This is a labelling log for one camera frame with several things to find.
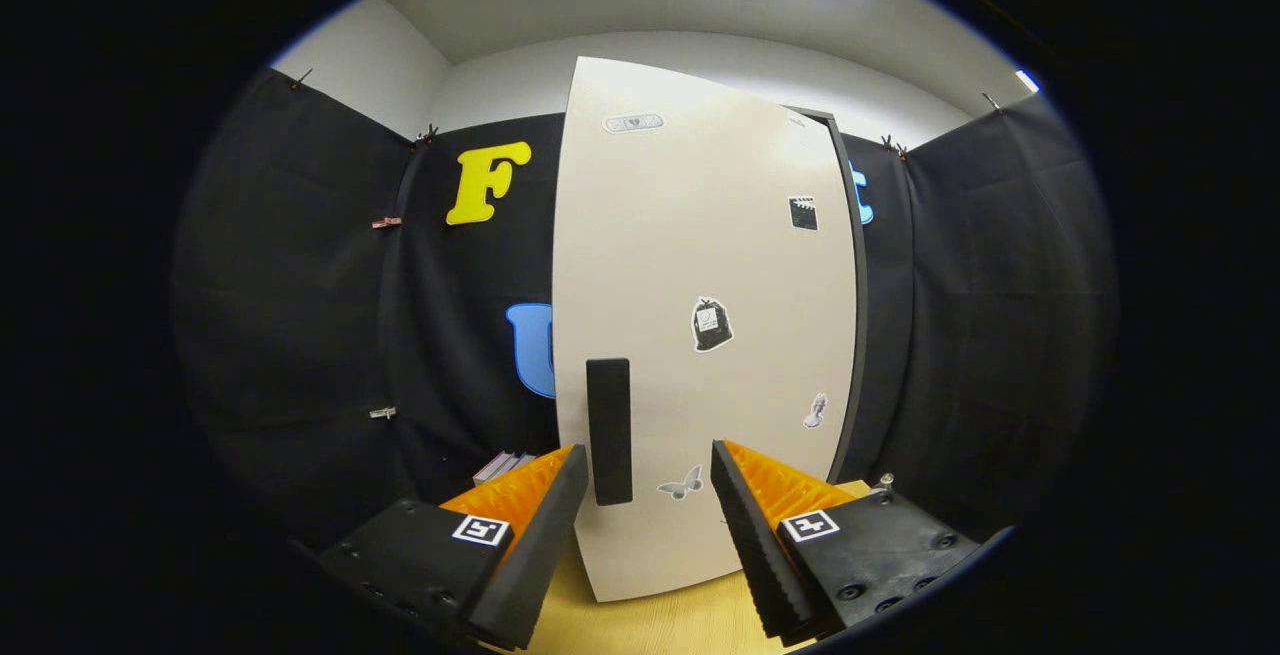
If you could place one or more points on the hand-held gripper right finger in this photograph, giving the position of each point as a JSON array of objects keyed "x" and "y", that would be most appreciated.
[{"x": 755, "y": 550}]

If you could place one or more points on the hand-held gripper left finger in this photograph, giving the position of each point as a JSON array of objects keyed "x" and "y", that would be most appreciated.
[{"x": 535, "y": 555}]

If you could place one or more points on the grey shoe cabinet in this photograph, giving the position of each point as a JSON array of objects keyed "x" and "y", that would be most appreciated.
[{"x": 861, "y": 335}]

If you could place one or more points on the white book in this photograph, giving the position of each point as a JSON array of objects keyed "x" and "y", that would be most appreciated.
[{"x": 506, "y": 463}]

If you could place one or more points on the green drink bottle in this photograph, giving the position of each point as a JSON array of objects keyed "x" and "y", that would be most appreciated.
[{"x": 883, "y": 482}]

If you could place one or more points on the white clothespin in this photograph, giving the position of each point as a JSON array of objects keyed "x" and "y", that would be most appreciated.
[{"x": 382, "y": 413}]

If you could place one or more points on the black backdrop cloth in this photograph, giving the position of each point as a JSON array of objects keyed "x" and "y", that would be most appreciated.
[{"x": 290, "y": 335}]

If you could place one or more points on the small ceiling light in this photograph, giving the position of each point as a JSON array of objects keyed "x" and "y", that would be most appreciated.
[{"x": 1027, "y": 81}]

